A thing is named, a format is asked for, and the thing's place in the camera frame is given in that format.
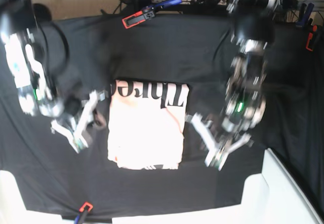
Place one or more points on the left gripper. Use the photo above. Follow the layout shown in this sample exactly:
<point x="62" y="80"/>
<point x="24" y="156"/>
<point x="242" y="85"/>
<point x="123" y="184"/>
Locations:
<point x="218" y="145"/>

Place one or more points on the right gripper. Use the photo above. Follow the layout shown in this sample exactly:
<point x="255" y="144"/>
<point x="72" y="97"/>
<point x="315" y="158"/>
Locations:
<point x="79" y="116"/>

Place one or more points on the pink T-shirt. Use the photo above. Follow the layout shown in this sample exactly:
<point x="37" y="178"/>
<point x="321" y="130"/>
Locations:
<point x="146" y="124"/>

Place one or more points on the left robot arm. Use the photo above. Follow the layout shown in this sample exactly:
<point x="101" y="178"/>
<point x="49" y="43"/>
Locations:
<point x="253" y="32"/>

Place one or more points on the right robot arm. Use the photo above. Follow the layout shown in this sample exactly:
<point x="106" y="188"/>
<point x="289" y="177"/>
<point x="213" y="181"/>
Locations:
<point x="37" y="92"/>

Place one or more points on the black table cloth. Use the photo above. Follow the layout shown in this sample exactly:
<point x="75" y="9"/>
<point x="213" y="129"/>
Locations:
<point x="176" y="48"/>

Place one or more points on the red blue front clamp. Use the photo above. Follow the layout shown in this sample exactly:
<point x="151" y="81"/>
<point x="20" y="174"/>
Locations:
<point x="83" y="213"/>

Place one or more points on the red black blue clamp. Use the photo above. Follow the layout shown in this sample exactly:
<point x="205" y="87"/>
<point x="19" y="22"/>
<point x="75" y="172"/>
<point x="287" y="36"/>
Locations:
<point x="147" y="13"/>

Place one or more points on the white cabinet left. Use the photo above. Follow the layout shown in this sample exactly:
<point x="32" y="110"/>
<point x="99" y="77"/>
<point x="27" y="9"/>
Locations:
<point x="13" y="209"/>

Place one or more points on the red clamp at right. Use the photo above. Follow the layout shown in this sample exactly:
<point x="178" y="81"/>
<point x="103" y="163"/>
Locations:
<point x="312" y="38"/>

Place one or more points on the black power strip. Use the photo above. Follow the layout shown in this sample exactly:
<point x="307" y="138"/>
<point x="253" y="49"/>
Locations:
<point x="208" y="2"/>

